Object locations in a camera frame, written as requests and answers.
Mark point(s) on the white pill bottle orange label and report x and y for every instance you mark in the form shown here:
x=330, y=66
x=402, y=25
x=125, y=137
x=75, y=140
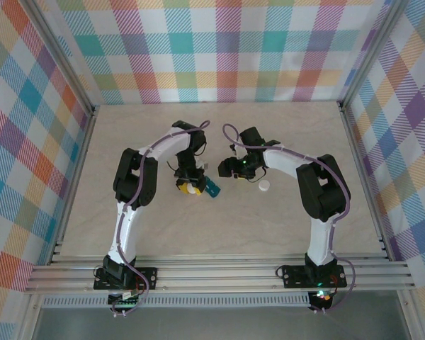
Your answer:
x=188, y=189

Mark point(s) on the teal weekly pill organizer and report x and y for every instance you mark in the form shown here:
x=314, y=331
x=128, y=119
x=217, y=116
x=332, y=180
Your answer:
x=214, y=189

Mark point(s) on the white ribbed bottle cap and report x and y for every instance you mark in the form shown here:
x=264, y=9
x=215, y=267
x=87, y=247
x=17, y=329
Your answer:
x=264, y=185

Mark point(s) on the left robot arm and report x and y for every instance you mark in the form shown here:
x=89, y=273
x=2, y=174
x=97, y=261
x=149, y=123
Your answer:
x=127, y=230

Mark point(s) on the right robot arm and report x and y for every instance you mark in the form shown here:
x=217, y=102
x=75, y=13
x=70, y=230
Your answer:
x=322, y=191

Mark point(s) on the small green circuit board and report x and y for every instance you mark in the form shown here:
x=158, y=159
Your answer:
x=124, y=301

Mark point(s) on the small circuit board blue light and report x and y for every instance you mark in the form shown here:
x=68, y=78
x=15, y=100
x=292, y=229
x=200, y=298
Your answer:
x=321, y=295

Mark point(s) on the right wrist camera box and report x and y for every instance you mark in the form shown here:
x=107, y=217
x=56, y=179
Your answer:
x=237, y=152

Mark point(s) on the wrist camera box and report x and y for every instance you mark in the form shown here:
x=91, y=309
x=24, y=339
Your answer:
x=203, y=165
x=237, y=152

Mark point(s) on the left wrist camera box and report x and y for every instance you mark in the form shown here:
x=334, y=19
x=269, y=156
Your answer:
x=203, y=165

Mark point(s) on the aluminium mounting rail frame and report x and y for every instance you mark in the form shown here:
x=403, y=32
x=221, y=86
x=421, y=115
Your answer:
x=216, y=272

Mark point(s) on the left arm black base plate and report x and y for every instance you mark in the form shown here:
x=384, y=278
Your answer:
x=147, y=276

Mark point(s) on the aluminium side rail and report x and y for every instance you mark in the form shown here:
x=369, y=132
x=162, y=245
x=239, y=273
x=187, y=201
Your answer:
x=363, y=177
x=76, y=177

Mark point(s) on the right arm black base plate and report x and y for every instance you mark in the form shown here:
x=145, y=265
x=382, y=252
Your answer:
x=294, y=278

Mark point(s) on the aluminium corner post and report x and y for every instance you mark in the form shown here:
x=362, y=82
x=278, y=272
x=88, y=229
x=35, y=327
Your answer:
x=67, y=53
x=368, y=53

